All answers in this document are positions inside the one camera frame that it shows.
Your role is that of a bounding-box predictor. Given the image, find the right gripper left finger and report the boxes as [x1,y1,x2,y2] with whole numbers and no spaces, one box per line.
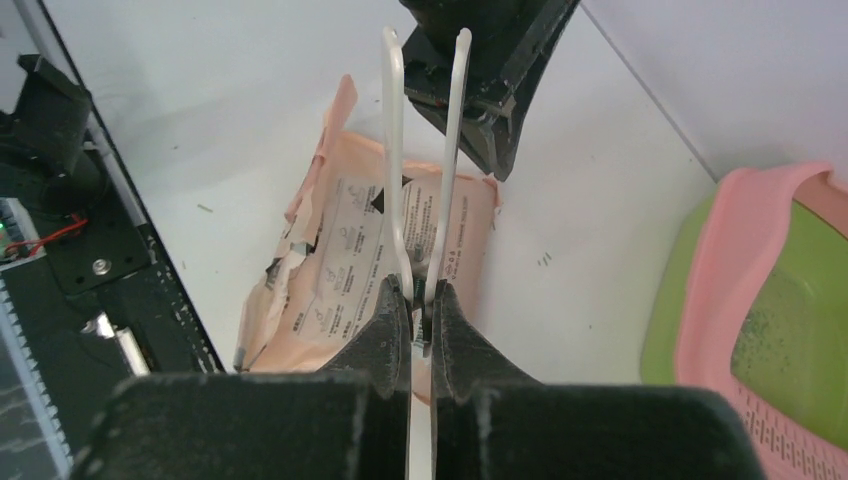
[71,275,411,479]

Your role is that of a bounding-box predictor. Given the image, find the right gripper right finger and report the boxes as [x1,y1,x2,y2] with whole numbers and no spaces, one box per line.
[431,281,765,479]

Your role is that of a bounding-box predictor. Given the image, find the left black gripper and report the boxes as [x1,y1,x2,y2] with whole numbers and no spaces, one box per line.
[400,0,579,182]

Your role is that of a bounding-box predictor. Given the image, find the torn white bag strip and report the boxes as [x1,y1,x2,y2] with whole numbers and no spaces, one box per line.
[381,26,474,359]

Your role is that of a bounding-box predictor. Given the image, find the cat litter bag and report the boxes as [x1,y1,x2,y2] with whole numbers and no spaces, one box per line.
[233,75,500,372]

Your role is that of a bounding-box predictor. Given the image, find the pink green litter box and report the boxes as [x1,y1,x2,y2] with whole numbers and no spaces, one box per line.
[640,161,847,479]

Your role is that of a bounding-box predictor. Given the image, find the green litter granules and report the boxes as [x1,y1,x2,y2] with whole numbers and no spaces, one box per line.
[728,271,848,425]

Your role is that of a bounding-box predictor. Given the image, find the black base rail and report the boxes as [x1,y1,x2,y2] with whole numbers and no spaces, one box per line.
[1,54,222,479]

